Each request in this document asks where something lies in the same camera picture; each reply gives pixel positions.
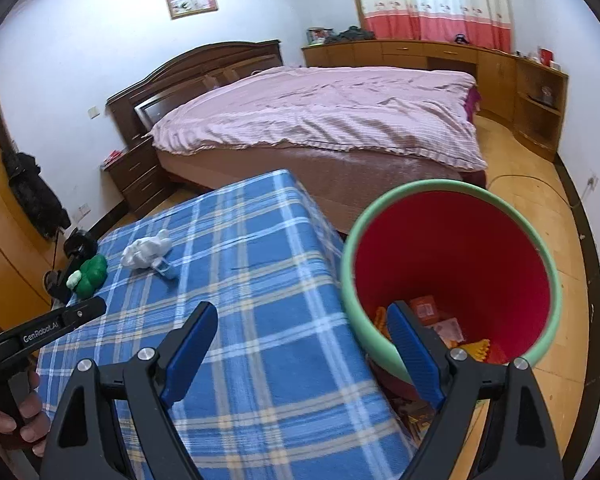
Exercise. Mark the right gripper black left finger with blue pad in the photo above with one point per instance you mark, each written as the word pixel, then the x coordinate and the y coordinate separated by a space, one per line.
pixel 86 440

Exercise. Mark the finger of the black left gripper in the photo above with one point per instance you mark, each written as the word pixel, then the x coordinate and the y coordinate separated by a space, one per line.
pixel 59 322

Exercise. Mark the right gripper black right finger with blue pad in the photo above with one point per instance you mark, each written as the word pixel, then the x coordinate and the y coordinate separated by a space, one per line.
pixel 518 440

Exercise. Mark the yellow foam fruit net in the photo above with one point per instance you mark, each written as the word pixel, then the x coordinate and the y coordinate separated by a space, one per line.
pixel 478 350

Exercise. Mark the orange paper packet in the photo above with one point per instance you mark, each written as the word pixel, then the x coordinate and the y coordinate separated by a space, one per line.
pixel 425 309

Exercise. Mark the orange wooden wardrobe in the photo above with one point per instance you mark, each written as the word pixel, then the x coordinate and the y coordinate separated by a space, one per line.
pixel 25 256

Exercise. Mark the green plush toy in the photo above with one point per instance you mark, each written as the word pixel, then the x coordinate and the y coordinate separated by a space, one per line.
pixel 89 278

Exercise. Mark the black jacket hanging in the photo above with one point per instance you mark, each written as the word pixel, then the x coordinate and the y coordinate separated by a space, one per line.
pixel 37 200

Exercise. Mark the white cloth sock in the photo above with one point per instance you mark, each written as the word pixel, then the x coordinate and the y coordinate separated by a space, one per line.
pixel 144 252

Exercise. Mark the light blue plastic scoop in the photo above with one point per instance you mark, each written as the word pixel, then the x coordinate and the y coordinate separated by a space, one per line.
pixel 165 269

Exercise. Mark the blue plaid table cloth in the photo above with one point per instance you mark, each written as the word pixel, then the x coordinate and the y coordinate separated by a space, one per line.
pixel 284 391

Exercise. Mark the red bin green rim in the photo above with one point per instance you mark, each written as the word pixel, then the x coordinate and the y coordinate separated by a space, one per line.
pixel 491 276

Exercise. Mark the dark wooden nightstand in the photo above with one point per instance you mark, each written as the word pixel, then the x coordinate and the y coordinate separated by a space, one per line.
pixel 140 178

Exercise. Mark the dark wooden headboard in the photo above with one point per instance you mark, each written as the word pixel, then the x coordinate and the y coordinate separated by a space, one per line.
pixel 136 109

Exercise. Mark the brown bed base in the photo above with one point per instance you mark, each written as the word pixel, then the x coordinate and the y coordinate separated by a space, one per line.
pixel 342 183

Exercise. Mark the pink bed quilt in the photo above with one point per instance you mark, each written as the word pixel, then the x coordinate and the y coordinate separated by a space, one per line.
pixel 388 110

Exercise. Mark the wooden corner shelf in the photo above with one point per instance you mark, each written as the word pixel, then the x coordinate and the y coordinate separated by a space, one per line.
pixel 540 107

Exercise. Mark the floral red white curtain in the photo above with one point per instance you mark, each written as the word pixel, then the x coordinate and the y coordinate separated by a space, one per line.
pixel 483 23

